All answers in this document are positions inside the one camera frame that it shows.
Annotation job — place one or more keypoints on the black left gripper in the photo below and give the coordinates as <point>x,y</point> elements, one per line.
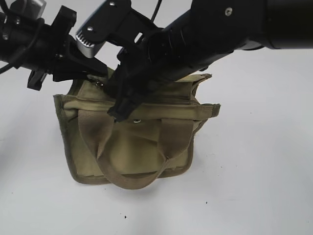
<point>49,47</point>

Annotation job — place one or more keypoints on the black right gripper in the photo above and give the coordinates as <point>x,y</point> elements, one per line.
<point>116,22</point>

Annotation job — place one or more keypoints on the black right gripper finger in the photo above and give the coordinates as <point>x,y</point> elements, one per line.
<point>129,94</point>

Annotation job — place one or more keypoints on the silver metal zipper pull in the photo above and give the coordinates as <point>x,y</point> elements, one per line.
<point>97,80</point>

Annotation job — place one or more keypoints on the olive yellow canvas bag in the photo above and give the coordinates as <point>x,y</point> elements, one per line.
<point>156,141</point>

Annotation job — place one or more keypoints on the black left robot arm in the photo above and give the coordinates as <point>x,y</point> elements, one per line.
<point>26,41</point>

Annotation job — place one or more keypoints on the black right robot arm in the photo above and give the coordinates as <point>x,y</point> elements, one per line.
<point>152,57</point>

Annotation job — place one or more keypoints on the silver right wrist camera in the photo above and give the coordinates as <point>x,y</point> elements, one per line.
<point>86,47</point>

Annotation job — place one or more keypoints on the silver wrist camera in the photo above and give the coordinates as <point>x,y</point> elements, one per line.
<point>86,47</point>
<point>32,9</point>

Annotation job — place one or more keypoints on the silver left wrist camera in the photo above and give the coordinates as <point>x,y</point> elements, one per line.
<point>32,9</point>

